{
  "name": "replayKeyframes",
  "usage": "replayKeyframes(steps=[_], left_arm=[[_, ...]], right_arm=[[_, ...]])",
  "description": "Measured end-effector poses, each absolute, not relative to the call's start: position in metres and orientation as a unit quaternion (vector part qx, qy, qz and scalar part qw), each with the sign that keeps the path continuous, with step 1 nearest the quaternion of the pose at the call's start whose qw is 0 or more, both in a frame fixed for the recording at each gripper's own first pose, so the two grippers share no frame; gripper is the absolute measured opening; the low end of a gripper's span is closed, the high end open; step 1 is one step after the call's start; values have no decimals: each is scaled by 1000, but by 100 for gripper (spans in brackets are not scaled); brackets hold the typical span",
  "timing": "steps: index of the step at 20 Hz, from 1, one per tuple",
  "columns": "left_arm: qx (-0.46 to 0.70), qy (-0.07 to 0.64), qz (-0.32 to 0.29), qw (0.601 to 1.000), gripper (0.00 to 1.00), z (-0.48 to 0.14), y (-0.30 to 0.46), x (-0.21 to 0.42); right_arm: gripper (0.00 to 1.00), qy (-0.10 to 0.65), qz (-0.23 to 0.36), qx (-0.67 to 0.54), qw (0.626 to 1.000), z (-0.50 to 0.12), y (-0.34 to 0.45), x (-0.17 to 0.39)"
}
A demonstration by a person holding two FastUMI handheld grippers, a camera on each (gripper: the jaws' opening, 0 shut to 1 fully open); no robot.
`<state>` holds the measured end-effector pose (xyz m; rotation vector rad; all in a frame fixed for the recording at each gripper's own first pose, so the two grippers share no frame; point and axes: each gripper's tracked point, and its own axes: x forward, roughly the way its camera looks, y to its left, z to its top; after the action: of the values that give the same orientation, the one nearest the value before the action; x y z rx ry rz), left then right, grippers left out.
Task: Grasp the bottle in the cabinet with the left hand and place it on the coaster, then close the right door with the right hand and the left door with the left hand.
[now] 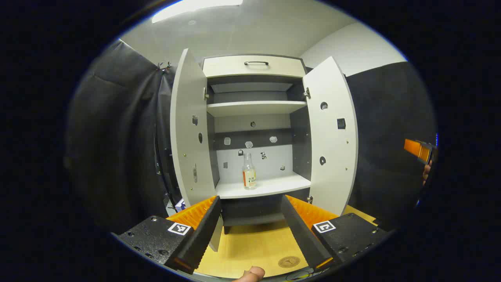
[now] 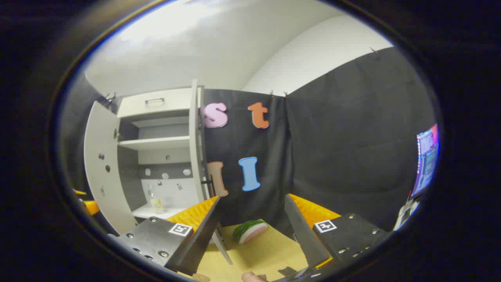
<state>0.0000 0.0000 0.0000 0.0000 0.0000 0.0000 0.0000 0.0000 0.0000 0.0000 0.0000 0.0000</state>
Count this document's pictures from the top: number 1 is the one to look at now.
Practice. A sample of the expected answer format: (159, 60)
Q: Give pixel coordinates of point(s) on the white cabinet door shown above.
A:
(330, 149)
(188, 137)

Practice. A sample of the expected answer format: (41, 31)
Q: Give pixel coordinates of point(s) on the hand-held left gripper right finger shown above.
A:
(301, 235)

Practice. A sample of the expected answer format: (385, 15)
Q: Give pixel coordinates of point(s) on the grey and white cabinet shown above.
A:
(254, 107)

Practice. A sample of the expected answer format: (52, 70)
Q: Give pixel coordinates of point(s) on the clear glass bottle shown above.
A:
(249, 172)

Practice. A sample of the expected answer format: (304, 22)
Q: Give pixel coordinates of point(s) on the black backdrop stand pole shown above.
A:
(158, 164)

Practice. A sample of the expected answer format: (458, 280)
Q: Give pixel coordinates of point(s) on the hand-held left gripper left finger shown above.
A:
(203, 239)

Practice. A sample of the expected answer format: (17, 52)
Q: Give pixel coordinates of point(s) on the round brown coaster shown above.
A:
(289, 261)

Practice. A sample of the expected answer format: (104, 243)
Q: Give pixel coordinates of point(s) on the ceiling light panel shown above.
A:
(195, 8)

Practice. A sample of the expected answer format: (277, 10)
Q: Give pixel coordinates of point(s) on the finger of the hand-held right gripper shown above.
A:
(413, 147)

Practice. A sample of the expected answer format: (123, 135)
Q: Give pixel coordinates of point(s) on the black backdrop cloth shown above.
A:
(387, 117)
(117, 137)

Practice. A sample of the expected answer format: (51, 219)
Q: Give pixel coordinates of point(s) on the white cabinet drawer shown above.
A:
(235, 69)

